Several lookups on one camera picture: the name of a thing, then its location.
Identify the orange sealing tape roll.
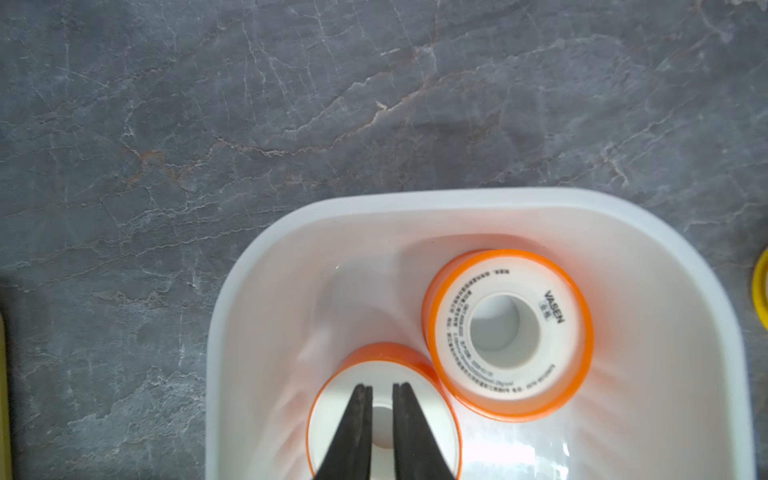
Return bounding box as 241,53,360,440
305,342,463,479
421,249,595,422

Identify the yellow plastic tray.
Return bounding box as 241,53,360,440
0,320,13,480

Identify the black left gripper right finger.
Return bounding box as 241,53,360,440
392,383,456,480

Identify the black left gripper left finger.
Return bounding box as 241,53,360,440
314,384,373,480

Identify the yellow sealing tape roll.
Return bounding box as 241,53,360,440
751,247,768,329

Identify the white plastic storage box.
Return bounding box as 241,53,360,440
205,188,756,479

